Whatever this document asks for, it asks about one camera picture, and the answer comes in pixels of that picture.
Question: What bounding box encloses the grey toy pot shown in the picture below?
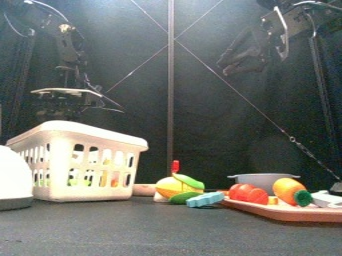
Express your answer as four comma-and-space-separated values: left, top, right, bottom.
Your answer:
226, 172, 302, 196

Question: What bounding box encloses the red toy tomato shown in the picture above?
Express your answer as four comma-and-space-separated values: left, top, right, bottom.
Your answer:
227, 183, 270, 206

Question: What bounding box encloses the vertical metal frame pole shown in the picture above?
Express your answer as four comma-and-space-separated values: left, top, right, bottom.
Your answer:
166, 0, 177, 177

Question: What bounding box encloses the dark green toy slice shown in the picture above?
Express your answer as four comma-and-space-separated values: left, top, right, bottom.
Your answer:
167, 191, 205, 206

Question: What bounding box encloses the diagonal brace wire with turnbuckle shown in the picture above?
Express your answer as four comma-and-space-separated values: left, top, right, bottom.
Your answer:
130, 0, 342, 183

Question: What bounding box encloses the red toy stem piece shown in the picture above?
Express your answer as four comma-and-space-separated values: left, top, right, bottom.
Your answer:
170, 159, 182, 175

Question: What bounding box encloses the light blue toy fish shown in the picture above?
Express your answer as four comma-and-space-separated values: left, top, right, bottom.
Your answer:
185, 191, 226, 209

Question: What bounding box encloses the white domed lid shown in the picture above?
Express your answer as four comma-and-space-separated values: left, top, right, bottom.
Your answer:
0, 144, 35, 212

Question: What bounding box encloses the orange toy carrot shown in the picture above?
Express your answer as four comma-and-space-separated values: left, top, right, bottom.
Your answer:
271, 177, 316, 208

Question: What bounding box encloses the wooden cutting board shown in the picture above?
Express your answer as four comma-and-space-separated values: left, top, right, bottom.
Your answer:
221, 190, 342, 224

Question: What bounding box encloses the orange toy inside basket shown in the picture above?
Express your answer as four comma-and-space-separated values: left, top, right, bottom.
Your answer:
100, 159, 122, 188

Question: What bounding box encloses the green toy inside basket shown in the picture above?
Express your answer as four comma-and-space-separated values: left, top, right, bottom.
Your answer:
39, 177, 96, 188

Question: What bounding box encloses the white toy cleaver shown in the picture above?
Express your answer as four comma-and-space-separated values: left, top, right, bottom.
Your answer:
310, 189, 342, 209

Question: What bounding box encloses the white plastic laundry basket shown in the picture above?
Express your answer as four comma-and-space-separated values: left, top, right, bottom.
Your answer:
4, 119, 150, 203

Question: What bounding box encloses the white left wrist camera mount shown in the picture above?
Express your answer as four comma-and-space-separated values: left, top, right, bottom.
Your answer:
30, 87, 104, 100

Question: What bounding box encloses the light wooden toy piece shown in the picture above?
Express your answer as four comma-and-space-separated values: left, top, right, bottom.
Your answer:
133, 183, 159, 198

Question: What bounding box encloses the yellow green toy fruit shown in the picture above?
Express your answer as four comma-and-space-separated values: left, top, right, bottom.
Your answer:
153, 173, 206, 203

